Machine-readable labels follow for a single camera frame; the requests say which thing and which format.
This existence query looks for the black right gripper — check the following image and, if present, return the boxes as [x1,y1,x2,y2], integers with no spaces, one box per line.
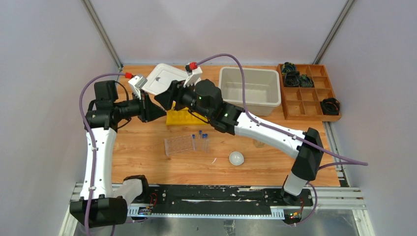
[154,77,213,120]

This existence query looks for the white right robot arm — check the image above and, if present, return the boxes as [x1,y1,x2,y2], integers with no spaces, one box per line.
[155,80,324,206]

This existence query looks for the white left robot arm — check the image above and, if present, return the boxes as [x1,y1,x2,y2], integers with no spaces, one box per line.
[70,80,166,229]

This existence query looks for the white plastic bin lid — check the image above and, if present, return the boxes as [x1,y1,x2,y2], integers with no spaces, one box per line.
[141,63,188,95]

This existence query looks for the yellow test tube rack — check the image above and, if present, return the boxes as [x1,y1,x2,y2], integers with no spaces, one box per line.
[166,102,208,126]

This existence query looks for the clear acrylic tube rack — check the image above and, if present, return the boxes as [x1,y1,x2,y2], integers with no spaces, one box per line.
[164,134,193,156]

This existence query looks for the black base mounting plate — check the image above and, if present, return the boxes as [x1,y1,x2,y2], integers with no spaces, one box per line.
[131,184,314,217]

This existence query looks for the white plastic bin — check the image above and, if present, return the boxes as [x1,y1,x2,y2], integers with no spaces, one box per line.
[219,67,281,116]

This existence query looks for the wooden compartment tray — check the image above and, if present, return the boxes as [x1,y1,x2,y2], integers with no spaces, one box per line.
[276,64,341,122]

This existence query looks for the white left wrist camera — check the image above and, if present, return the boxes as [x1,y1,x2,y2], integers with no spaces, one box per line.
[128,75,148,100]

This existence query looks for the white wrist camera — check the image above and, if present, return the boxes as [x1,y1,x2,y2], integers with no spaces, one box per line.
[183,62,203,88]
[128,75,148,100]

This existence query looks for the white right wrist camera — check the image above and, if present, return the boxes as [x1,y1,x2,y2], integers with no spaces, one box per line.
[183,62,203,88]

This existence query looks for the dark green ring part top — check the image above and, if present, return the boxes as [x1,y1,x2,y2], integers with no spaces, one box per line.
[281,62,297,75]

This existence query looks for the dark green ring part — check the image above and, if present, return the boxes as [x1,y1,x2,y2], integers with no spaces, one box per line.
[281,62,297,75]
[298,74,314,88]

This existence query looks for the dark green ring part right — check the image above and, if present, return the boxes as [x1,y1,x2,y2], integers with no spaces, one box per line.
[298,74,314,88]

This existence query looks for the black ring part on tray edge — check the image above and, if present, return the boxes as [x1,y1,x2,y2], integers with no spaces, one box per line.
[320,97,340,116]

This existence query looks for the aluminium frame rail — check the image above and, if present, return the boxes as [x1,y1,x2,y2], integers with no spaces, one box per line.
[59,183,376,236]

